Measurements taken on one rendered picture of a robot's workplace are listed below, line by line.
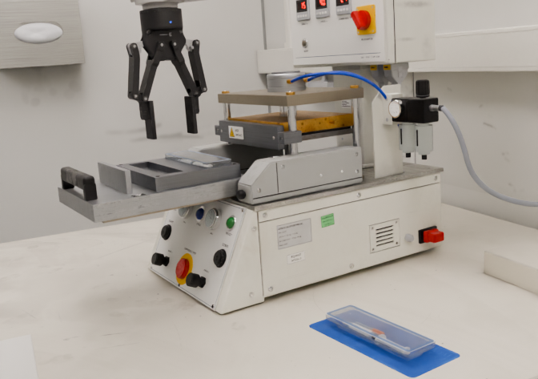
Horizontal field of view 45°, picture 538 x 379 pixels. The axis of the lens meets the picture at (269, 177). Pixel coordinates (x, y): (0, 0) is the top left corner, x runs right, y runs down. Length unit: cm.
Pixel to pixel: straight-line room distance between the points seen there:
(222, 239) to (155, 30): 39
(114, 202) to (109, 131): 162
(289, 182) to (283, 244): 11
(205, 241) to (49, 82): 154
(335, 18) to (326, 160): 35
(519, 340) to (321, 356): 29
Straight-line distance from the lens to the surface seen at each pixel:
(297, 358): 97
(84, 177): 109
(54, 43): 251
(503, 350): 100
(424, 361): 96
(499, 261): 126
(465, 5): 176
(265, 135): 122
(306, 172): 117
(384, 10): 128
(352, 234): 125
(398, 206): 132
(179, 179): 111
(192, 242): 126
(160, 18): 117
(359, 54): 134
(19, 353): 107
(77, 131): 266
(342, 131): 129
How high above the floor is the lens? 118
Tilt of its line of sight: 11 degrees down
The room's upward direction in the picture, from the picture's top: 4 degrees counter-clockwise
